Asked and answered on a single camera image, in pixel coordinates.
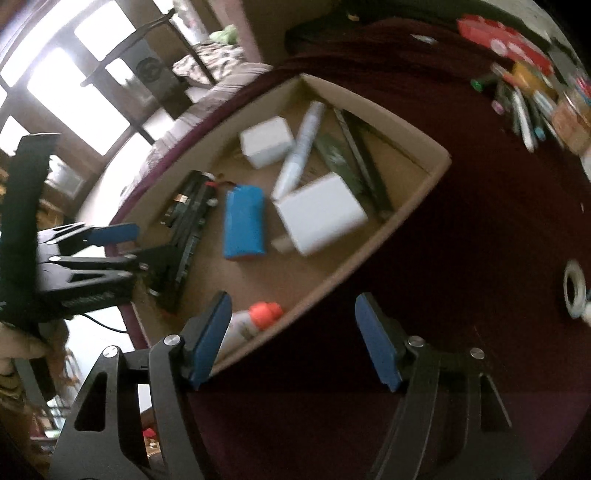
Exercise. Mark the striped cushion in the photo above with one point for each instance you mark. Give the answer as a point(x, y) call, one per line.
point(184, 124)

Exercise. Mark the green flat stick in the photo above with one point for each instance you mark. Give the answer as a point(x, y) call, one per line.
point(334, 159)

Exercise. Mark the small silver item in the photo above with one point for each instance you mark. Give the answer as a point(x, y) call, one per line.
point(425, 39)

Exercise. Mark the green plush toy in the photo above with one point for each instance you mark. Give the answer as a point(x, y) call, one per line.
point(225, 34)

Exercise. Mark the person's left hand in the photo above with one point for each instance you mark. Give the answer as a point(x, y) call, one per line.
point(21, 344)

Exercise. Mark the window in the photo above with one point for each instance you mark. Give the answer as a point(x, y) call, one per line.
point(60, 83)

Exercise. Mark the red packet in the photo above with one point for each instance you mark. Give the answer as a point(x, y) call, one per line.
point(503, 41)

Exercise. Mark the white bottle orange cap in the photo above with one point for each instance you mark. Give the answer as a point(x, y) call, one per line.
point(251, 323)

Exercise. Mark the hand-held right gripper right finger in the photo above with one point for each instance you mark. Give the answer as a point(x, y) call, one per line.
point(378, 341)

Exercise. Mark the black tube gold band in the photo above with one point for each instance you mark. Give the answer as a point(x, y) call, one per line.
point(182, 196)

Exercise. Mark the cardboard box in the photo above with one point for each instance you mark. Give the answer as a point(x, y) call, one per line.
point(304, 281)

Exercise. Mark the black bag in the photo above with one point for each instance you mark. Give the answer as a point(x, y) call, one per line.
point(318, 32)

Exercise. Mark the row of pens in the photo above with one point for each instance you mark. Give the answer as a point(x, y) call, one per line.
point(521, 115)

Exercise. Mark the small white charger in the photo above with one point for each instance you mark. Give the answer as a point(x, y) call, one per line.
point(268, 142)

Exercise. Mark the black chair frame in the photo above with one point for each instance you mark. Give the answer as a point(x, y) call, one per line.
point(147, 69)

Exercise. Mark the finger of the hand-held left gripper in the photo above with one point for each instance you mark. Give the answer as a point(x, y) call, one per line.
point(113, 233)
point(157, 263)

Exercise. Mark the white marker pen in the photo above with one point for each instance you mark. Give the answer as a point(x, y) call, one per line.
point(300, 147)

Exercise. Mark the floral cushion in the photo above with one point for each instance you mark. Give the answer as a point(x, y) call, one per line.
point(207, 62)

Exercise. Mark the maroon tablecloth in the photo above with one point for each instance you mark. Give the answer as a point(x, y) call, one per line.
point(461, 277)

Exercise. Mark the blue eraser block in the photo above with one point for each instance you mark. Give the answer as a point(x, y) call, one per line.
point(244, 221)

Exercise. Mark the large white charger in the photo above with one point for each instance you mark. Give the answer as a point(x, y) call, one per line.
point(323, 214)

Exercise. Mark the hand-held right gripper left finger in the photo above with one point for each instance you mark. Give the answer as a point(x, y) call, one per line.
point(212, 341)

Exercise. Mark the white tape roll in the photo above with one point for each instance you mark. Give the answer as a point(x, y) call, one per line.
point(572, 288)

